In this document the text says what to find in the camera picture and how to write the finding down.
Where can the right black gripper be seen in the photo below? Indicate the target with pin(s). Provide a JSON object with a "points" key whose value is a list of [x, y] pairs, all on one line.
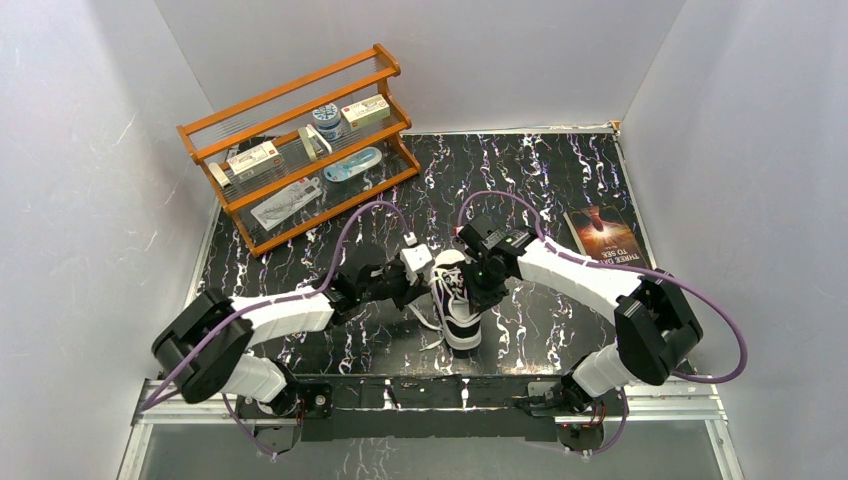
{"points": [[480, 300]]}

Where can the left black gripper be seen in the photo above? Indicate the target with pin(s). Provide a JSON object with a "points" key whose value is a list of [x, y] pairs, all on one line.
{"points": [[403, 283]]}

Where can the black white canvas sneaker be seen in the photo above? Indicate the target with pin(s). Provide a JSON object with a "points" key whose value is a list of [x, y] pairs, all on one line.
{"points": [[450, 257]]}

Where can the white shoelace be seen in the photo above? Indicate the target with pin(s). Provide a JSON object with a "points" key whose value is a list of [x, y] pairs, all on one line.
{"points": [[458, 326]]}

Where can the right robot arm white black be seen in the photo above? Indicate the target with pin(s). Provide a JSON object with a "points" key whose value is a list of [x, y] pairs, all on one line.
{"points": [[654, 323]]}

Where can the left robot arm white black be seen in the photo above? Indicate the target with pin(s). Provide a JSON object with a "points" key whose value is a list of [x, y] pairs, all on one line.
{"points": [[205, 350]]}

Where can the blue packaged item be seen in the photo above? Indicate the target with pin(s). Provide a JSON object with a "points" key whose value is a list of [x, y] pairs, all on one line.
{"points": [[353, 165]]}

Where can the brown book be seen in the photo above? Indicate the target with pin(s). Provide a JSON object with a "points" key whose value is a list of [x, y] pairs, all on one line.
{"points": [[601, 234]]}

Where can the white patterned flat package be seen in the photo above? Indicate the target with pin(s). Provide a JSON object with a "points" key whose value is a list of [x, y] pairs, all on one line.
{"points": [[287, 201]]}

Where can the orange wooden shelf rack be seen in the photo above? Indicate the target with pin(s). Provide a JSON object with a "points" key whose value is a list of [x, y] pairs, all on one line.
{"points": [[276, 115]]}

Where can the white green box top shelf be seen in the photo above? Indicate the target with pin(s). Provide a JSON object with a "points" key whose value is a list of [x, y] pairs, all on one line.
{"points": [[366, 111]]}

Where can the round blue white tin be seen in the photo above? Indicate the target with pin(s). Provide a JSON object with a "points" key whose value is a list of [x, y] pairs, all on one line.
{"points": [[328, 122]]}

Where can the white red box middle shelf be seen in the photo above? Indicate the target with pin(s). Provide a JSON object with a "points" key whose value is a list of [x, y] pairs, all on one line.
{"points": [[255, 161]]}

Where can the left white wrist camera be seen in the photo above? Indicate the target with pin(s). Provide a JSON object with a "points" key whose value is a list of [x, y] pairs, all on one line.
{"points": [[415, 257]]}

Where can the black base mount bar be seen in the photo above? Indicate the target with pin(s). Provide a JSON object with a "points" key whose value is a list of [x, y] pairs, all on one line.
{"points": [[580, 432]]}

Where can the aluminium frame rail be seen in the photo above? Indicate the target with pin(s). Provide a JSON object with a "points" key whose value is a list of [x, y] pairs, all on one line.
{"points": [[675, 400]]}

